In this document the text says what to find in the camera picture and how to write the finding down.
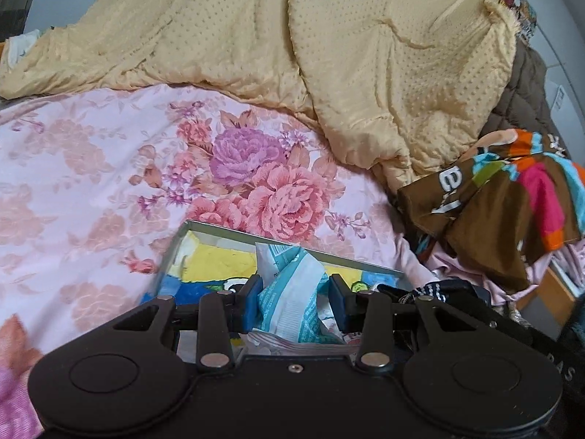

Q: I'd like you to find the wooden bed frame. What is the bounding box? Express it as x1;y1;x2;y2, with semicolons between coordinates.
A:
517;260;582;327

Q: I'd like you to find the cartoon frog towel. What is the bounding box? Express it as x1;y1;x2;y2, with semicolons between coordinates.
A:
141;228;401;304

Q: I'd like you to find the navy striped bow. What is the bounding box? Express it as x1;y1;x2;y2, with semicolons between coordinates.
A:
378;278;492;307

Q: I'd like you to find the pink floral quilt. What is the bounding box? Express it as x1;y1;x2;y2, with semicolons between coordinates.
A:
1;85;432;438

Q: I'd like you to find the teal white tissue pack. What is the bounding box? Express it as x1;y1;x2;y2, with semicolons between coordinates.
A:
256;243;343;344

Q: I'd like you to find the brown quilted jacket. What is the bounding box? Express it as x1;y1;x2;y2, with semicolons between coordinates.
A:
479;38;568;154

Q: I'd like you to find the colourful wall poster right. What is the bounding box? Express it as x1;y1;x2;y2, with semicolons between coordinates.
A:
500;0;537;46

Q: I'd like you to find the tan dotted blanket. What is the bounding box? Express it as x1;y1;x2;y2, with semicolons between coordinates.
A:
1;0;518;189

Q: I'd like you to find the white air conditioner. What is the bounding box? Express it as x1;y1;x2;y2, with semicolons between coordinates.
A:
531;25;584;142

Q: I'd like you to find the brown colourful printed cloth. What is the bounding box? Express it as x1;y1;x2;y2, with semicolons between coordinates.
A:
397;129;584;294

